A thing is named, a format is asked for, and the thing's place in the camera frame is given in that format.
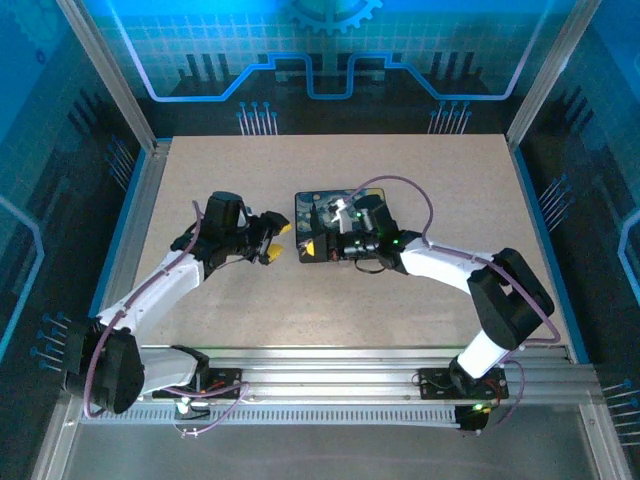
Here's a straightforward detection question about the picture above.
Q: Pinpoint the black box with painted lid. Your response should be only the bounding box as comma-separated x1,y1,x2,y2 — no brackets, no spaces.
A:
293,186,397,265

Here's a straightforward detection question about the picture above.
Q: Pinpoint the black controller box with light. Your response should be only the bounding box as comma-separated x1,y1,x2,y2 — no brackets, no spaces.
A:
453,402,490,435

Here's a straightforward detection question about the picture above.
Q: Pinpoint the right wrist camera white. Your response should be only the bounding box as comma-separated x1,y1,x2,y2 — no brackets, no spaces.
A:
330,198,352,234

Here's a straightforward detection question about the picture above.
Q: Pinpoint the aluminium side rail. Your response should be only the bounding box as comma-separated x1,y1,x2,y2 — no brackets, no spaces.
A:
82,139,175,351

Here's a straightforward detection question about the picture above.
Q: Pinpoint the aluminium front rail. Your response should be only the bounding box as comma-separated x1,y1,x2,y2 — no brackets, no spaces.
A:
63,346,602,407

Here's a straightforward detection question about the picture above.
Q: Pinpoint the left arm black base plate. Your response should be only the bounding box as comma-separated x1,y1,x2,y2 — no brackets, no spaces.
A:
151,367,245,401

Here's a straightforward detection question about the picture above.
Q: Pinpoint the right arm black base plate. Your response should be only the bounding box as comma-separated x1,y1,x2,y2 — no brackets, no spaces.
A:
416,367,510,401

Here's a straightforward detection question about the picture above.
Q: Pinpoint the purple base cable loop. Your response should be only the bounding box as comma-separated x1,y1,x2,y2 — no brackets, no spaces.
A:
487,358,526,432
172,372,251,439

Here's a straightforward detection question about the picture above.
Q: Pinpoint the slotted grey cable duct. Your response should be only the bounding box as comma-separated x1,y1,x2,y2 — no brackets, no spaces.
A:
78,406,462,427

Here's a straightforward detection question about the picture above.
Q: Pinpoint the aluminium frame post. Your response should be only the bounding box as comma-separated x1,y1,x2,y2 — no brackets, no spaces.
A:
55,0,159,154
505,0,604,150

